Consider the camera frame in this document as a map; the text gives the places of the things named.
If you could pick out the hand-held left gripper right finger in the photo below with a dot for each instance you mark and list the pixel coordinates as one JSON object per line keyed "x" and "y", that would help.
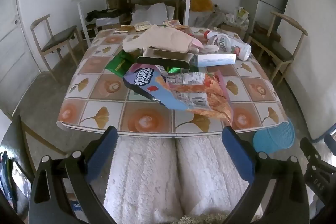
{"x": 239, "y": 154}

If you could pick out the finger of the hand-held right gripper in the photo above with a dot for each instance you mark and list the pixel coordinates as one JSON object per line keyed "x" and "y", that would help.
{"x": 319, "y": 176}

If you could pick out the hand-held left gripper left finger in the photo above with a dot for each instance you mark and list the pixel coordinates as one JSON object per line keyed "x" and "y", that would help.
{"x": 102, "y": 153}

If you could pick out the blue plastic basket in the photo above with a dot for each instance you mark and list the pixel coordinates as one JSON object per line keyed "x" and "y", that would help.
{"x": 273, "y": 138}

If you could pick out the clear orange snack bag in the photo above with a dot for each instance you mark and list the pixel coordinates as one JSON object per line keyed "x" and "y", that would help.
{"x": 210, "y": 98}

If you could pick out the purple blue snack bag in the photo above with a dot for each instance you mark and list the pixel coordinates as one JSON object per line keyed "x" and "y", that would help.
{"x": 143, "y": 81}

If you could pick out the green snack packet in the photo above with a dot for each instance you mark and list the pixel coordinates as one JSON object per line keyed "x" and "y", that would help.
{"x": 119, "y": 64}

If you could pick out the white blue carton box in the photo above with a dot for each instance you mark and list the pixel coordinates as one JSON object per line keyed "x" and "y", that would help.
{"x": 215, "y": 60}

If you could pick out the white plastic bottle red cap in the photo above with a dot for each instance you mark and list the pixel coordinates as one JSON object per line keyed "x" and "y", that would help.
{"x": 225, "y": 44}

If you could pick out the box with shiny lid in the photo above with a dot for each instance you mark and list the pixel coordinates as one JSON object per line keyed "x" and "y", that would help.
{"x": 168, "y": 54}

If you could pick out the pink plastic bag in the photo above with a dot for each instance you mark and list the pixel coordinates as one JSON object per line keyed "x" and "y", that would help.
{"x": 195, "y": 43}

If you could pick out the beige paper bag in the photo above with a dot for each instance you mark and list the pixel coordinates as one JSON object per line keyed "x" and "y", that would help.
{"x": 157, "y": 37}

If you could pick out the orange round-print snack packet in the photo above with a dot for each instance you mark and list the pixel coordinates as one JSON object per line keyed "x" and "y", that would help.
{"x": 172, "y": 23}

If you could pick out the person's left leg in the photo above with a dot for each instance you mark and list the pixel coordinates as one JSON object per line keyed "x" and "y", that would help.
{"x": 141, "y": 174}

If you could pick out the patterned tablecloth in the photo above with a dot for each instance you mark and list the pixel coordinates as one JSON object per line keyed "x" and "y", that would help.
{"x": 105, "y": 87}

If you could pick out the person's olive knit sweater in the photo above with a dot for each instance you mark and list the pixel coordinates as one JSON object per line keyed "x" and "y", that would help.
{"x": 202, "y": 220}

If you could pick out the colourful printed bag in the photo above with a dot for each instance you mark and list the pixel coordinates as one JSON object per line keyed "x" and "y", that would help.
{"x": 13, "y": 182}

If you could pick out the wooden chair dark seat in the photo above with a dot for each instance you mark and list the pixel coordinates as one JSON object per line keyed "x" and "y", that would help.
{"x": 273, "y": 47}
{"x": 56, "y": 39}

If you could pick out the cardboard box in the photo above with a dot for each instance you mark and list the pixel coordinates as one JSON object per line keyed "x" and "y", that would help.
{"x": 232, "y": 29}
{"x": 116, "y": 2}

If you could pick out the small wooden stool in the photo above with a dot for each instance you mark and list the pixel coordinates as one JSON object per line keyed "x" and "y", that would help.
{"x": 265, "y": 29}

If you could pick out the yellow snack packet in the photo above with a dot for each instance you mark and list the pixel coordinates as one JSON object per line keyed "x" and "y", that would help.
{"x": 143, "y": 26}

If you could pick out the white mattress blue edge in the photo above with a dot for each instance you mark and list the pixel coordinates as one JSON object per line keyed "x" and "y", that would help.
{"x": 312, "y": 43}

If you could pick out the clear crumpled plastic bag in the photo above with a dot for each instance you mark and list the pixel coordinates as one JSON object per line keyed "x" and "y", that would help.
{"x": 210, "y": 19}

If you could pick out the white plastic bags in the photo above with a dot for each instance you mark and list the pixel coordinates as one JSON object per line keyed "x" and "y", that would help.
{"x": 236, "y": 16}

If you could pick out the black cloth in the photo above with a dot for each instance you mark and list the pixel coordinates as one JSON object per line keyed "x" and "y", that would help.
{"x": 105, "y": 14}

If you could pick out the white door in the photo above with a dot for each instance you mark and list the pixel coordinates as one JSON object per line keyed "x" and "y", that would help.
{"x": 15, "y": 43}

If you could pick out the white sack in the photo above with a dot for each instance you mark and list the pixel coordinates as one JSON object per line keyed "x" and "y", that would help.
{"x": 152, "y": 14}

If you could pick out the yellow plastic bag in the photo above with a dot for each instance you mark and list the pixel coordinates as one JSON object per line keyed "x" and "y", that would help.
{"x": 200, "y": 2}

